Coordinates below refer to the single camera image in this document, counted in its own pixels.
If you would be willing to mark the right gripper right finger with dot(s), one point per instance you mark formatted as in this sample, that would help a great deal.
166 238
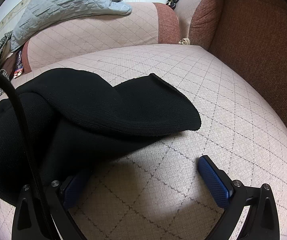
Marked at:
232 196

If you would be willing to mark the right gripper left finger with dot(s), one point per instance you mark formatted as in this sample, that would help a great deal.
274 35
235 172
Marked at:
45 215

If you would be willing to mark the black knit pants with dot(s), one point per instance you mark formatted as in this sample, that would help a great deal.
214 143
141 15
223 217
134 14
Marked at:
76 122

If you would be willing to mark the colourful snack packet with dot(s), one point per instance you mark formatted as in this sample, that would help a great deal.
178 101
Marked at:
19 69

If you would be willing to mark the pink quilted bolster cushion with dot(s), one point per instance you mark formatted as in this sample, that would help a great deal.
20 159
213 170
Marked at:
148 23

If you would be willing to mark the grey quilted pillow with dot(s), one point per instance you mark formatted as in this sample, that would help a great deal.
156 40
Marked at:
40 14

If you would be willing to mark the pink red corner cushion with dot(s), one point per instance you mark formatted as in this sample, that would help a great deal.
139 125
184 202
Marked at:
198 20

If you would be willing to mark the black sandals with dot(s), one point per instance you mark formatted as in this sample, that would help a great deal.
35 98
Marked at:
172 3

